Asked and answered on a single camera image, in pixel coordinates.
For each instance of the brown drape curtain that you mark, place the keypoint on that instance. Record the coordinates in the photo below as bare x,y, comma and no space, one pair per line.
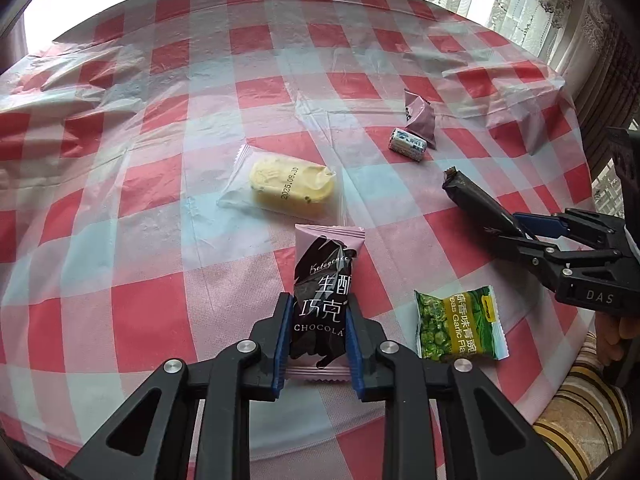
605,60

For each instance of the black bar packet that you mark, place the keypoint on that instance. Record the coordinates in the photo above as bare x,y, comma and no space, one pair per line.
475,197

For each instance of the person's right hand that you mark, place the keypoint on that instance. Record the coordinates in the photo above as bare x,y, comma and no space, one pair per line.
620,335

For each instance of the green pea packet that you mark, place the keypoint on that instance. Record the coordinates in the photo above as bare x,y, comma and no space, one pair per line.
457,322

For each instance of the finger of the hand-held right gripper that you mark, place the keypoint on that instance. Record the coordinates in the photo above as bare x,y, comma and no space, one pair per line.
537,225
535,257

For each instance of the clear packet yellow dated cake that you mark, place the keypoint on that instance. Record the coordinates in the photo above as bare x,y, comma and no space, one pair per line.
290,185

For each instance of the black and pink chocolate packet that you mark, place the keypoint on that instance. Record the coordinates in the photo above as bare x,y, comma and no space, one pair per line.
320,280

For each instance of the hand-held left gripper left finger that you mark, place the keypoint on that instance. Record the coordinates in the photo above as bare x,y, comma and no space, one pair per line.
284,345

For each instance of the small white and blue candy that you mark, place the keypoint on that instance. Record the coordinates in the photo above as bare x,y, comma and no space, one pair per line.
406,144

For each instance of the striped sofa cushion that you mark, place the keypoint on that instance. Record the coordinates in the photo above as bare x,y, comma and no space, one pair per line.
580,420

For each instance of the red and white checked tablecloth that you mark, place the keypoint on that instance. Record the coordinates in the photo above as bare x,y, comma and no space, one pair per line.
150,235

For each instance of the purple candy packet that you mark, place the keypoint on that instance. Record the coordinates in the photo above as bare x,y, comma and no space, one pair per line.
420,120

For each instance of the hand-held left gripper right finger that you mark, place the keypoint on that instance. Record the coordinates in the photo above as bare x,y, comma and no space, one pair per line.
354,345

